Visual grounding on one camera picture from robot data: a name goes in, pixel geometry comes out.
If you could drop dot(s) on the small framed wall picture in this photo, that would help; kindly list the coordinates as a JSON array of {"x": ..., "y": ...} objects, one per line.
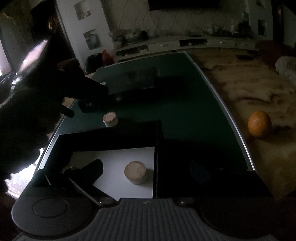
[{"x": 261, "y": 27}]

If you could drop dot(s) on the orange fruit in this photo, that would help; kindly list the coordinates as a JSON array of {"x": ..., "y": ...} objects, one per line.
[{"x": 259, "y": 124}]

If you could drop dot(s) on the black wall television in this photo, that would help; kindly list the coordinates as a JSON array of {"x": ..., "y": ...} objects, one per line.
[{"x": 185, "y": 4}]

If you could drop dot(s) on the small round tan canister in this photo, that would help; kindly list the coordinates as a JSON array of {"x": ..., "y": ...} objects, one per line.
[
  {"x": 110, "y": 118},
  {"x": 135, "y": 172}
]

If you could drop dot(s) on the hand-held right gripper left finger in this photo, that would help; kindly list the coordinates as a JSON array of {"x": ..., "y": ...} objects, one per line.
[{"x": 93, "y": 170}]

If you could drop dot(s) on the white fluffy cushion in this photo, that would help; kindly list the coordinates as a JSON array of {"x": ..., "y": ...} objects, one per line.
[{"x": 286, "y": 67}]

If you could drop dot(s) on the white low cabinet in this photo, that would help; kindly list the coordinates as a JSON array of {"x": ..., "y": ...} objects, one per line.
[{"x": 166, "y": 42}]

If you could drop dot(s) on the green desktop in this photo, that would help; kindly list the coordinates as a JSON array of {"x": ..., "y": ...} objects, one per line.
[{"x": 189, "y": 104}]

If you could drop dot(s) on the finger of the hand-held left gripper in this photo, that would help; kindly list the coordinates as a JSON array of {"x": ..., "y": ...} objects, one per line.
[
  {"x": 67, "y": 111},
  {"x": 92, "y": 89}
]

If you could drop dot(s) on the black bag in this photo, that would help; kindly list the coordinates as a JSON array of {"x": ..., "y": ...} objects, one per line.
[{"x": 94, "y": 62}]

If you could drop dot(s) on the red bag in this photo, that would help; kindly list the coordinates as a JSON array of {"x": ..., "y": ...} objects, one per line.
[{"x": 108, "y": 58}]

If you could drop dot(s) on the black hinged gift box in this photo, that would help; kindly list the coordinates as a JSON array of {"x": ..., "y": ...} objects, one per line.
[{"x": 111, "y": 162}]

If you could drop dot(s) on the person's left hand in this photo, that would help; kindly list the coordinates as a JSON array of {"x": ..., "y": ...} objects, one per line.
[{"x": 69, "y": 64}]

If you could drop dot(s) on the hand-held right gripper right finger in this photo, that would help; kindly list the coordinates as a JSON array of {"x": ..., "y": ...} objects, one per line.
[{"x": 200, "y": 172}]

